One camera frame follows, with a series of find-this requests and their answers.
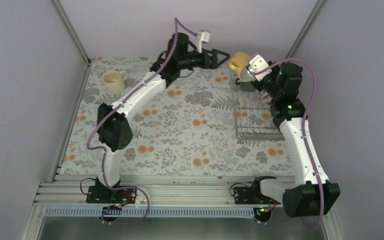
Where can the cream ribbed mug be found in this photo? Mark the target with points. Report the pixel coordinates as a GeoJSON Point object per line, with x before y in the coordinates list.
{"type": "Point", "coordinates": [114, 81]}

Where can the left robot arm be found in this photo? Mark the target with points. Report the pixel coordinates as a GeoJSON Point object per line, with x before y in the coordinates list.
{"type": "Point", "coordinates": [113, 120]}

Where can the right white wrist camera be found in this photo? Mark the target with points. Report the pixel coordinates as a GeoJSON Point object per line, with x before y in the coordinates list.
{"type": "Point", "coordinates": [258, 67]}

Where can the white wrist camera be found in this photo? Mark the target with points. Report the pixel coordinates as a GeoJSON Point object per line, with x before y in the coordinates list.
{"type": "Point", "coordinates": [258, 67]}
{"type": "Point", "coordinates": [203, 37]}

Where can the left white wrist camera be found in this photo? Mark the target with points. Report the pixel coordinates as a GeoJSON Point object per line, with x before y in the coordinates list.
{"type": "Point", "coordinates": [203, 37]}

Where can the floral table mat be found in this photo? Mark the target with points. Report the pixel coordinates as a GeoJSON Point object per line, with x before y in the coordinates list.
{"type": "Point", "coordinates": [188, 130]}

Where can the aluminium mounting rail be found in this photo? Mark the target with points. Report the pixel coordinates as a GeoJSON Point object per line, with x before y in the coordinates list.
{"type": "Point", "coordinates": [160, 193]}

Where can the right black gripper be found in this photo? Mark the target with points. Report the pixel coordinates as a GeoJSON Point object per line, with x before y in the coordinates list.
{"type": "Point", "coordinates": [255, 84]}

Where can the yellow mug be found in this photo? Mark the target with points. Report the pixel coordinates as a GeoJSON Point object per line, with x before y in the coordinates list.
{"type": "Point", "coordinates": [239, 63]}

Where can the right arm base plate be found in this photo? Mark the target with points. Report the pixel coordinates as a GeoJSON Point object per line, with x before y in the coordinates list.
{"type": "Point", "coordinates": [245, 196]}

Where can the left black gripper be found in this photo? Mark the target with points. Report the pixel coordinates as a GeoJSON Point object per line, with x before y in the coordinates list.
{"type": "Point", "coordinates": [213, 59]}

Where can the floral white mug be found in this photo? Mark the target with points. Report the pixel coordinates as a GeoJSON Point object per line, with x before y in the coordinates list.
{"type": "Point", "coordinates": [265, 97]}

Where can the white slotted cable duct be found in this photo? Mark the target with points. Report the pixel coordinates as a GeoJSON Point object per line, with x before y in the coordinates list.
{"type": "Point", "coordinates": [152, 212]}

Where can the wire dish rack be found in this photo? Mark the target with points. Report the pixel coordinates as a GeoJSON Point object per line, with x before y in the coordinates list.
{"type": "Point", "coordinates": [252, 116]}

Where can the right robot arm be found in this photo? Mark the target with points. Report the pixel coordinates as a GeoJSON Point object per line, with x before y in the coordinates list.
{"type": "Point", "coordinates": [313, 194]}

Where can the dark green mug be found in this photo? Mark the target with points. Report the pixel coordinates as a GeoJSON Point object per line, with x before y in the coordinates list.
{"type": "Point", "coordinates": [247, 87]}

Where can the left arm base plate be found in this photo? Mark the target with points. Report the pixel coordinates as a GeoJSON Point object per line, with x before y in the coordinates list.
{"type": "Point", "coordinates": [103, 195]}

